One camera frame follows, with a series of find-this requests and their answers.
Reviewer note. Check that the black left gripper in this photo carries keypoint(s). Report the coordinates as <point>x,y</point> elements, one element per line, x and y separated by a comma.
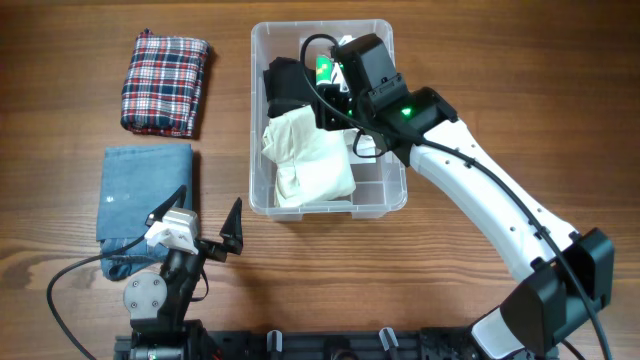
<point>231,232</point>

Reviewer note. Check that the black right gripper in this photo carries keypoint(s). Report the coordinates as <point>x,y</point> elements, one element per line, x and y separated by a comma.
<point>328,118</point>

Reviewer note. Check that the black garment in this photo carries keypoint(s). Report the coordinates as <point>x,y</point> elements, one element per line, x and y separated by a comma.
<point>286,86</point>

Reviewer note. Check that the cream white garment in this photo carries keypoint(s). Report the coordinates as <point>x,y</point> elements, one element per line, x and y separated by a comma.
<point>312,163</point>

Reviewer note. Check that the white printed t-shirt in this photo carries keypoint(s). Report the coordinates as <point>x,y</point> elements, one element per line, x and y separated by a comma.
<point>360,148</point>

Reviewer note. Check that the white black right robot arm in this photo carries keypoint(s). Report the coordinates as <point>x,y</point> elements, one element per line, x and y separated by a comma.
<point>563,277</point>

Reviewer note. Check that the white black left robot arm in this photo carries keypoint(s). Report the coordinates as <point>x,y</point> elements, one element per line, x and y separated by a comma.
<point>158,302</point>

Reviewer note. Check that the folded blue denim jeans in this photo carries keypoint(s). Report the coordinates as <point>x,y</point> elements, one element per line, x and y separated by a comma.
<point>136,180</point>

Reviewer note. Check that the clear plastic storage bin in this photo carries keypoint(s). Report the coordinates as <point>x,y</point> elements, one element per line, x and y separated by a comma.
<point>380,183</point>

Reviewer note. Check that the folded plaid flannel shirt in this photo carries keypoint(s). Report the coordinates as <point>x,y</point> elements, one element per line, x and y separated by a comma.
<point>163,86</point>

